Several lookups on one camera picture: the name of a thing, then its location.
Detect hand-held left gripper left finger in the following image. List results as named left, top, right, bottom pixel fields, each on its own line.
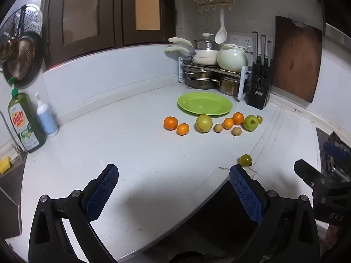
left=28, top=164, right=119, bottom=263

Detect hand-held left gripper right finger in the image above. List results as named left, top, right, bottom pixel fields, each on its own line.
left=229, top=164, right=321, bottom=263

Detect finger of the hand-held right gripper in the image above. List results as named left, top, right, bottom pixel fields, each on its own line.
left=322, top=131, right=351, bottom=183
left=294, top=159, right=330, bottom=195

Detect green plate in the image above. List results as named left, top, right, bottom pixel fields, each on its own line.
left=177, top=92, right=233, bottom=116

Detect green apple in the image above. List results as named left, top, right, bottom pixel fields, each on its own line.
left=244, top=115, right=259, bottom=131

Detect yellow-green apple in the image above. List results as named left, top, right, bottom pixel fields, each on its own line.
left=195, top=114, right=213, bottom=134

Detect black knife block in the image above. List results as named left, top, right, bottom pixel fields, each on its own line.
left=246, top=62, right=272, bottom=107

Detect white and blue pump bottle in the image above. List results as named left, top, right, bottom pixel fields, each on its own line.
left=34, top=92, right=59, bottom=138

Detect kitchen sink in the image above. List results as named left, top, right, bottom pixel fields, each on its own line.
left=0, top=164, right=26, bottom=239

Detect brown wooden cutting board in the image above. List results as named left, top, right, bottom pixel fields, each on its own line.
left=271, top=16, right=322, bottom=103

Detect yellow sponge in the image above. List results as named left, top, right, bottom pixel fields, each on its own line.
left=0, top=156, right=11, bottom=174

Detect black kitchen scissors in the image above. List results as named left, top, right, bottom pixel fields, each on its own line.
left=256, top=67, right=270, bottom=85

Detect green dish soap bottle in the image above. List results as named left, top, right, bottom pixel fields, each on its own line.
left=8, top=77, right=47, bottom=154

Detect white and grey pot rack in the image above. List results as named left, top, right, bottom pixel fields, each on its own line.
left=178, top=56, right=253, bottom=100

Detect tall steel pot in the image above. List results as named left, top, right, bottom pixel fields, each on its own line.
left=218, top=75, right=242, bottom=96

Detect wide steel pot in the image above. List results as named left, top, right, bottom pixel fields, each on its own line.
left=185, top=70, right=218, bottom=80

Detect white ceramic pot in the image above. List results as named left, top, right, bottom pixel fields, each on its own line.
left=217, top=44, right=251, bottom=72

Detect steel saucepan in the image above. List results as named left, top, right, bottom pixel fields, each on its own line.
left=194, top=41, right=218, bottom=51

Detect hanging dark frying pan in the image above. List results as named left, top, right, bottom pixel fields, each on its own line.
left=3, top=31, right=44, bottom=88

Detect white ladle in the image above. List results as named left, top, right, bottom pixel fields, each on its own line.
left=215, top=8, right=227, bottom=44

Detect pot lid with white knob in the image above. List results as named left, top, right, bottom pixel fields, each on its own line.
left=194, top=33, right=217, bottom=43

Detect hanging small copper pan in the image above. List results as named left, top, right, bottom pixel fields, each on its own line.
left=0, top=37, right=20, bottom=63

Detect dark brown cabinet door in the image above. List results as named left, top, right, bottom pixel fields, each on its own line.
left=45, top=0, right=116, bottom=62
left=115, top=0, right=176, bottom=47

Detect perforated metal steamer plate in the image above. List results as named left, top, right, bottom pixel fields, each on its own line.
left=0, top=5, right=43, bottom=50

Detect steel pot with loop handle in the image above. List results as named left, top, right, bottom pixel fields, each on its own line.
left=184, top=77, right=220, bottom=90

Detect white pan with cream handle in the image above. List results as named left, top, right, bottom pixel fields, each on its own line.
left=168, top=37, right=220, bottom=58
left=165, top=46, right=219, bottom=66

